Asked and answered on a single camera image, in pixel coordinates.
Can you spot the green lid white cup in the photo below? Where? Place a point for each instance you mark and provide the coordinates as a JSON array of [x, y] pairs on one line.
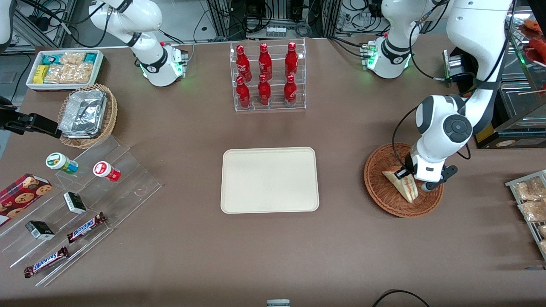
[[59, 162]]

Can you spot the yellow snack packet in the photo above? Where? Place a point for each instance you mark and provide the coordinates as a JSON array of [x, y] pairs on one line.
[[41, 73]]

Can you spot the black electronics box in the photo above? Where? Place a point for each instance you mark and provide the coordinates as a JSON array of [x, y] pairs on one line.
[[456, 68]]

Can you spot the glass display cabinet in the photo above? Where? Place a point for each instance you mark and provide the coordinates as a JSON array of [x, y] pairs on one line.
[[516, 123]]

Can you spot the clear acrylic stepped shelf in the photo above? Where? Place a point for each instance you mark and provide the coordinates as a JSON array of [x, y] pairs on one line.
[[132, 187]]

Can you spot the clear acrylic bottle rack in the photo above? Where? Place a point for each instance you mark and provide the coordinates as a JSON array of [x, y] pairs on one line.
[[277, 104]]

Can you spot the white plastic snack bin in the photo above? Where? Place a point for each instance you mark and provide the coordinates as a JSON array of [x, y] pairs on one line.
[[32, 83]]

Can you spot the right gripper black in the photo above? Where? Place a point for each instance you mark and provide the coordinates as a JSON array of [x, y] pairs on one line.
[[18, 121]]

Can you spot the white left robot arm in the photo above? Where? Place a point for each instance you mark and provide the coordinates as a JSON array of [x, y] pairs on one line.
[[477, 42]]

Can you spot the clear cracker bag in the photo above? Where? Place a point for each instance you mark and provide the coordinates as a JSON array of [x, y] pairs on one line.
[[81, 73], [57, 74], [72, 58]]

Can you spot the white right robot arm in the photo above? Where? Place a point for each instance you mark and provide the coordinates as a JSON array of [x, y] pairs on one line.
[[153, 64]]

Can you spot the dark brown wicker basket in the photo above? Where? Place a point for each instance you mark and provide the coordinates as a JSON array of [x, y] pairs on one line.
[[384, 200]]

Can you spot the cream plastic tray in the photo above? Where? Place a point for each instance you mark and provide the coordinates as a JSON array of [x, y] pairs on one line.
[[268, 179]]

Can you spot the triangular sandwich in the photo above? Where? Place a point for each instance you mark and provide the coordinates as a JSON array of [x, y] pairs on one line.
[[405, 189]]

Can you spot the light tan wicker basket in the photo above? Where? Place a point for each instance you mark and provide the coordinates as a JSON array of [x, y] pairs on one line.
[[111, 115]]

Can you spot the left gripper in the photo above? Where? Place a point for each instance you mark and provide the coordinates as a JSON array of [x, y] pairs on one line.
[[408, 165]]

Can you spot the small grey device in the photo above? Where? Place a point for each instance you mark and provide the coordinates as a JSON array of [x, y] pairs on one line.
[[278, 303]]

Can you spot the aluminium frame rack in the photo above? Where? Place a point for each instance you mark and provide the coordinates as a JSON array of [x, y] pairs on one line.
[[222, 17]]

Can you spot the Snickers chocolate bar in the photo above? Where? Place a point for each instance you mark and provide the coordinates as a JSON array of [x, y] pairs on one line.
[[86, 227], [46, 261]]

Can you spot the aluminium foil container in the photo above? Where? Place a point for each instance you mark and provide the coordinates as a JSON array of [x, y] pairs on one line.
[[83, 113]]

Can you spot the small black box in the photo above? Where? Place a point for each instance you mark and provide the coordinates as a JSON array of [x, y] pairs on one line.
[[39, 230], [74, 203]]

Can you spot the red tartan cookie box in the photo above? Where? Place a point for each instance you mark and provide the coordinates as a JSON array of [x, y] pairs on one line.
[[21, 196]]

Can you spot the red lid yogurt cup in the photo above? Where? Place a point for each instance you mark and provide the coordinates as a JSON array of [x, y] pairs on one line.
[[104, 170]]

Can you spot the teal snack packet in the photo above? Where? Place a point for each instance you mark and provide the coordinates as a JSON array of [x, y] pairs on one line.
[[52, 59], [91, 57]]

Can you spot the clear bag of snacks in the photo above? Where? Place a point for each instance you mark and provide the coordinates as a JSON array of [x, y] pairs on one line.
[[544, 247], [533, 210], [542, 231], [529, 189]]

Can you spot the red cola bottle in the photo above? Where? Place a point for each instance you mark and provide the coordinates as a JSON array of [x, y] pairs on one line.
[[291, 60], [264, 93], [290, 91], [242, 64], [243, 94], [265, 63]]

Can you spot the white power strip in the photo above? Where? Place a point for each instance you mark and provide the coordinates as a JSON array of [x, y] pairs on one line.
[[276, 31]]

